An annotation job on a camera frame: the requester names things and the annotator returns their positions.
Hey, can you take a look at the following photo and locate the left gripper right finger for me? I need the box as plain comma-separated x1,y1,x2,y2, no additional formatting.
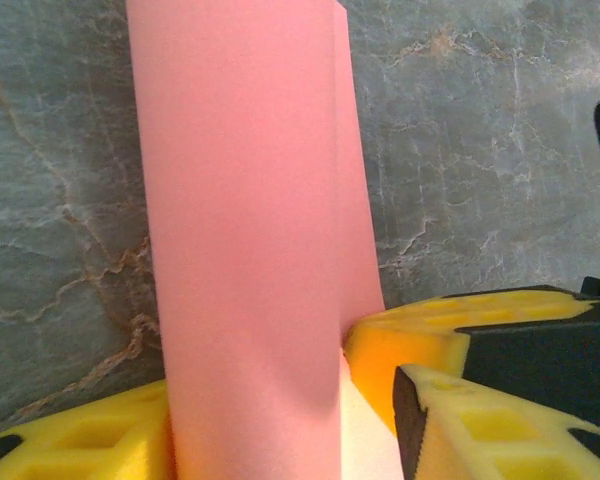
393,363,600,480

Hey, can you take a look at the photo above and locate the pink square paper sheet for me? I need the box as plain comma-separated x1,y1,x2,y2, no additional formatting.
124,0,402,480

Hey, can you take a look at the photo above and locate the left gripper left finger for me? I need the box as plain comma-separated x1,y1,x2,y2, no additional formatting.
0,378,175,480

